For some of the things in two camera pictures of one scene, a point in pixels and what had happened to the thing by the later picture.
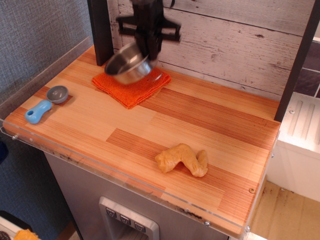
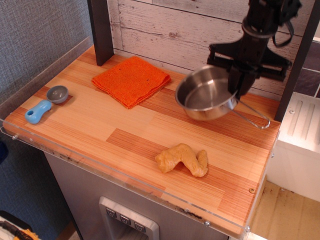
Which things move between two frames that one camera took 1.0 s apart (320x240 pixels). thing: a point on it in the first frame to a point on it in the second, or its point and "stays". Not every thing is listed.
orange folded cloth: [130, 95] stays
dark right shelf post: [294, 75] stays
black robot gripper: [150, 27] to [252, 51]
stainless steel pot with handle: [125, 65] to [203, 93]
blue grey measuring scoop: [56, 94] stays
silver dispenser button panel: [120, 223] stays
